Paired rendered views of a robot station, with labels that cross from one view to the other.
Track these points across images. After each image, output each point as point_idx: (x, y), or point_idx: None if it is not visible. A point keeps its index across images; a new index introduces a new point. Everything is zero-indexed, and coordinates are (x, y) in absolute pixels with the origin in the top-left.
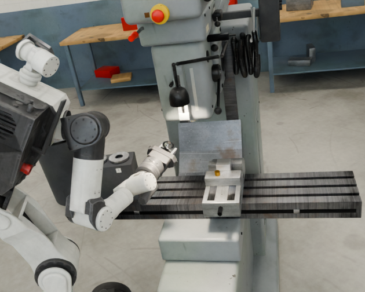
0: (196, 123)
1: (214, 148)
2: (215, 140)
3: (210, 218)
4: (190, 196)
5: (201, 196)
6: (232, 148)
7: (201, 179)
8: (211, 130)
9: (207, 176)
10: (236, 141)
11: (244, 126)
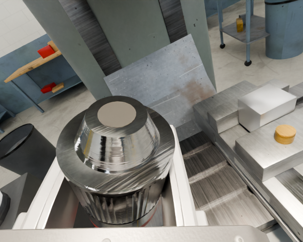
0: (130, 66)
1: (170, 90)
2: (167, 79)
3: (272, 231)
4: (208, 203)
5: (231, 193)
6: (194, 80)
7: (192, 147)
8: (155, 67)
9: (262, 155)
10: (195, 67)
11: (196, 42)
